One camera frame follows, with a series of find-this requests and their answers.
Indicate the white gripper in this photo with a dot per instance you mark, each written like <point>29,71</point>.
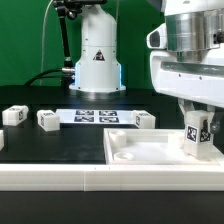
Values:
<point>199,82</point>

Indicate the white square tabletop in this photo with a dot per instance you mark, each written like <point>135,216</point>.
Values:
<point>152,147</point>

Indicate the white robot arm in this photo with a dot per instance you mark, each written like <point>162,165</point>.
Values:
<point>186,60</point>

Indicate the white tag base sheet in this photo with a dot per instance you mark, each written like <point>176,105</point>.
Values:
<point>85,116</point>

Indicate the white obstacle fence front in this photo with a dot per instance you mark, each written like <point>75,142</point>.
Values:
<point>49,177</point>

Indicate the white block left edge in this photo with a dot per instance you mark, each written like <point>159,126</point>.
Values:
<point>1,139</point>

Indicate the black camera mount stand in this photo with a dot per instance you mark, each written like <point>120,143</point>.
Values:
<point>70,9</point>

